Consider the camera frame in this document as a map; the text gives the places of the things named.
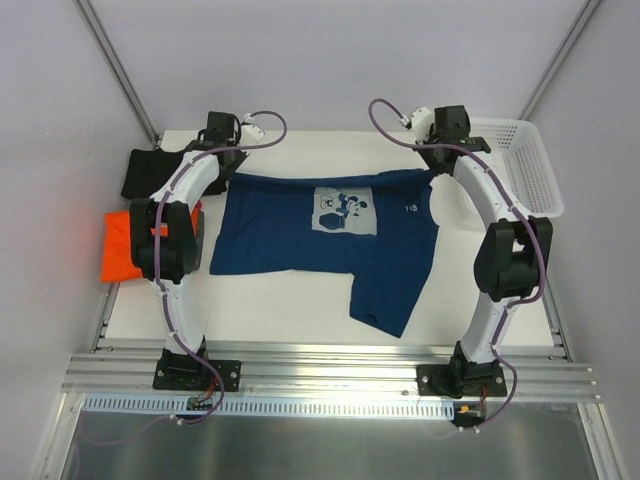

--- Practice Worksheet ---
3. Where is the blue t shirt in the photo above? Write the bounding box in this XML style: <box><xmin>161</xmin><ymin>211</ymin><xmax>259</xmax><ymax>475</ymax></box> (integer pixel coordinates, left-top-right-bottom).
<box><xmin>209</xmin><ymin>169</ymin><xmax>439</xmax><ymax>338</ymax></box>

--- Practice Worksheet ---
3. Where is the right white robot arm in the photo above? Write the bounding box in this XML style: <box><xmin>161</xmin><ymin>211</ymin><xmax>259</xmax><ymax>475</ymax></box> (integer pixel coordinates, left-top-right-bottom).
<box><xmin>409</xmin><ymin>105</ymin><xmax>552</xmax><ymax>395</ymax></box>

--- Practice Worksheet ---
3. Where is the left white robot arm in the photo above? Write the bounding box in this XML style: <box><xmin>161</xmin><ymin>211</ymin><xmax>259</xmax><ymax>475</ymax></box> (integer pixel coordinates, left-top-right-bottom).
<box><xmin>129</xmin><ymin>112</ymin><xmax>264</xmax><ymax>388</ymax></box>

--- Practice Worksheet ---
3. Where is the white plastic basket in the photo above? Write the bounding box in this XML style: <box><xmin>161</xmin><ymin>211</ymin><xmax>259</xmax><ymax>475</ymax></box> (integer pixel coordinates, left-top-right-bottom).
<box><xmin>471</xmin><ymin>117</ymin><xmax>564</xmax><ymax>218</ymax></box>

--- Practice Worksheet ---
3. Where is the black folded t shirt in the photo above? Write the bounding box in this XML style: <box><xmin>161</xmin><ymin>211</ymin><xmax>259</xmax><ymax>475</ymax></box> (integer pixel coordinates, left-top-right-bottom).
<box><xmin>121</xmin><ymin>149</ymin><xmax>230</xmax><ymax>206</ymax></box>

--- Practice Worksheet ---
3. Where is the grey folded t shirt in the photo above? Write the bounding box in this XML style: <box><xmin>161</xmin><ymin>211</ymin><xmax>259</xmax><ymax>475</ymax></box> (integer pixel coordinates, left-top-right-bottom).
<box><xmin>195</xmin><ymin>211</ymin><xmax>205</xmax><ymax>269</ymax></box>

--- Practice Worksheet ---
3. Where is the right corner aluminium profile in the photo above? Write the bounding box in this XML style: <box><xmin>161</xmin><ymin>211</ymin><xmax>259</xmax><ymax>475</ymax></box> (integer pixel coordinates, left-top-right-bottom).
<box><xmin>518</xmin><ymin>0</ymin><xmax>605</xmax><ymax>121</ymax></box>

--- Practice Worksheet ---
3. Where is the corner aluminium profile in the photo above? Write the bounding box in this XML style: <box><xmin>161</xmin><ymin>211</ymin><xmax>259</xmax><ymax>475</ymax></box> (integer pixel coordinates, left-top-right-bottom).
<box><xmin>73</xmin><ymin>0</ymin><xmax>161</xmax><ymax>145</ymax></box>
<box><xmin>518</xmin><ymin>0</ymin><xmax>605</xmax><ymax>121</ymax></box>

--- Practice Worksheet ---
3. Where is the orange folded t shirt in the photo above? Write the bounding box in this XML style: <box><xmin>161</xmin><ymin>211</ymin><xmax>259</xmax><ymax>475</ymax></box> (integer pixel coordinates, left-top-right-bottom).
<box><xmin>101</xmin><ymin>200</ymin><xmax>201</xmax><ymax>284</ymax></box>

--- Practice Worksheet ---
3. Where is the left corner aluminium profile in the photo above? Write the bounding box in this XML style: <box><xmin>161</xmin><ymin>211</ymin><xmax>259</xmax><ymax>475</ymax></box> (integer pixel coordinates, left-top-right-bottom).
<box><xmin>73</xmin><ymin>0</ymin><xmax>161</xmax><ymax>145</ymax></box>

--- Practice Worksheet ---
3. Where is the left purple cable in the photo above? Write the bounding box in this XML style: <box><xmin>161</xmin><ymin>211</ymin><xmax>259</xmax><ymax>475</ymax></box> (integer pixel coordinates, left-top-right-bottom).
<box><xmin>152</xmin><ymin>109</ymin><xmax>289</xmax><ymax>351</ymax></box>

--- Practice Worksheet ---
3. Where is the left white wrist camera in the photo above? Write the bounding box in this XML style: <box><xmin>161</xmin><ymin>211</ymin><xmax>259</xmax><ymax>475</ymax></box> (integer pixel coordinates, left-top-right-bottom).
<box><xmin>239</xmin><ymin>114</ymin><xmax>265</xmax><ymax>147</ymax></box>

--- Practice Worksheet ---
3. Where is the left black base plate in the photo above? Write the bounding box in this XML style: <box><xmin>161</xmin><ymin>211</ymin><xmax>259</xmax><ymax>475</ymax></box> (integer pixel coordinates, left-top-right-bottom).
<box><xmin>152</xmin><ymin>355</ymin><xmax>242</xmax><ymax>392</ymax></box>

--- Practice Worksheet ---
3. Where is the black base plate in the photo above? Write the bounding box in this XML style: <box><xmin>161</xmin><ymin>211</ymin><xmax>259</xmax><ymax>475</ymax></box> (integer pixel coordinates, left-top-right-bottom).
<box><xmin>152</xmin><ymin>355</ymin><xmax>242</xmax><ymax>392</ymax></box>
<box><xmin>416</xmin><ymin>361</ymin><xmax>507</xmax><ymax>399</ymax></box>

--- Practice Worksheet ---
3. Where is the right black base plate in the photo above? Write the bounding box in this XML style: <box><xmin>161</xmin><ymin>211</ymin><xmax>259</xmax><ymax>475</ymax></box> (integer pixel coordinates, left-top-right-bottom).
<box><xmin>416</xmin><ymin>361</ymin><xmax>507</xmax><ymax>399</ymax></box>

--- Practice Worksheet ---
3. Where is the aluminium mounting rail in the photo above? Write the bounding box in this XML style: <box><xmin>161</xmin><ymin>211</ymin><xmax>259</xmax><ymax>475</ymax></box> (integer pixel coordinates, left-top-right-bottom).
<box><xmin>62</xmin><ymin>339</ymin><xmax>603</xmax><ymax>403</ymax></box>

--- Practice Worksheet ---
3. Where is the white slotted cable duct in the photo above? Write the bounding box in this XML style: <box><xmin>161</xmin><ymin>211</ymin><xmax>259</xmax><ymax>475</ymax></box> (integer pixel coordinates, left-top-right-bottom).
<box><xmin>83</xmin><ymin>393</ymin><xmax>454</xmax><ymax>421</ymax></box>

